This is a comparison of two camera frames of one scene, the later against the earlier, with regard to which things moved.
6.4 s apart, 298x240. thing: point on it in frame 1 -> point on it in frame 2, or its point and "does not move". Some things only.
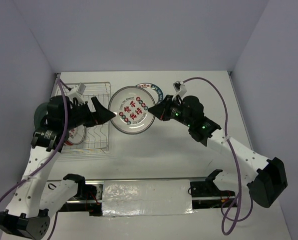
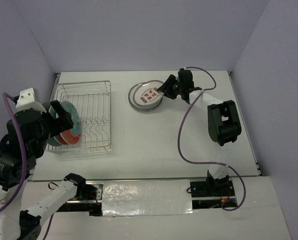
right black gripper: x=159 y=110 -> x=166 y=86
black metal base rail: x=205 y=194 does not move
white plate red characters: x=131 y=104 -> x=144 y=96
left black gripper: x=101 y=115 -> x=65 y=120
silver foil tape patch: x=145 y=197 does not move
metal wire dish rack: x=97 y=139 does not move
